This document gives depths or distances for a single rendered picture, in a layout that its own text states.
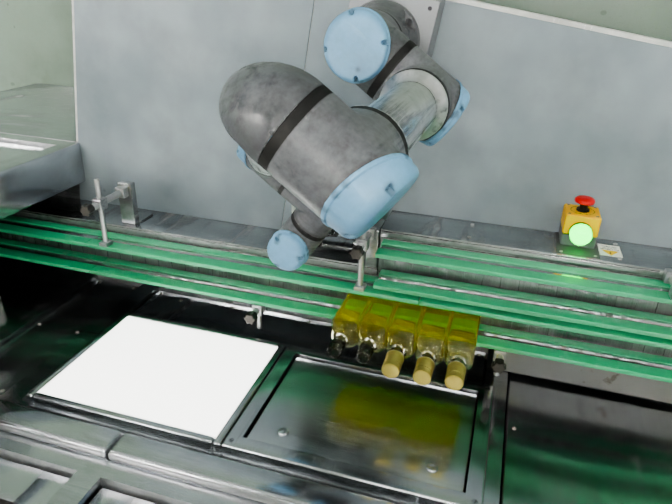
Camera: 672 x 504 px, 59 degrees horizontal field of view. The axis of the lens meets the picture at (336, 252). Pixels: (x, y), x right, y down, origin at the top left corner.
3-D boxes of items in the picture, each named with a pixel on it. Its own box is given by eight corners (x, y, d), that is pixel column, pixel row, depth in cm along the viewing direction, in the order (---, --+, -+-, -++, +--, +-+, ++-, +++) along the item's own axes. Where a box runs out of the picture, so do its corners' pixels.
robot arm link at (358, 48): (366, -8, 106) (346, -11, 94) (423, 43, 106) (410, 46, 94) (326, 48, 111) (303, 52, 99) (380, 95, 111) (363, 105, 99)
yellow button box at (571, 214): (558, 231, 131) (559, 244, 125) (564, 200, 128) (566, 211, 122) (591, 236, 130) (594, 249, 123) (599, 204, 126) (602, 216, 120)
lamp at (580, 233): (566, 240, 124) (567, 246, 122) (571, 220, 122) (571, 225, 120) (589, 243, 123) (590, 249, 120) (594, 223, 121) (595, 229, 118)
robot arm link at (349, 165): (418, 35, 105) (299, 94, 59) (481, 91, 105) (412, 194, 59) (377, 88, 111) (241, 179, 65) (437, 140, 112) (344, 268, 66)
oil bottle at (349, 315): (354, 298, 139) (327, 348, 120) (355, 277, 136) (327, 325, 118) (378, 302, 137) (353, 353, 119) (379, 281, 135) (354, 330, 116)
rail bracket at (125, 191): (138, 218, 160) (83, 252, 140) (130, 158, 153) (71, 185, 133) (153, 221, 159) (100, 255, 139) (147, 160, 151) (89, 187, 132)
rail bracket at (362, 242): (361, 273, 135) (346, 299, 124) (365, 204, 128) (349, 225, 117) (374, 275, 134) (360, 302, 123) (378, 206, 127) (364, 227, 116)
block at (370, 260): (368, 253, 140) (361, 266, 134) (371, 216, 136) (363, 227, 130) (383, 256, 139) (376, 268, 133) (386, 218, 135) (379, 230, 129)
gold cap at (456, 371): (455, 380, 111) (452, 394, 108) (443, 366, 111) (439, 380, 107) (470, 371, 110) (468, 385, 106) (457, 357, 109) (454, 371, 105)
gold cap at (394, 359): (385, 363, 115) (380, 376, 111) (386, 348, 113) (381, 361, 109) (403, 367, 114) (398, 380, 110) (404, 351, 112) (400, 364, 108)
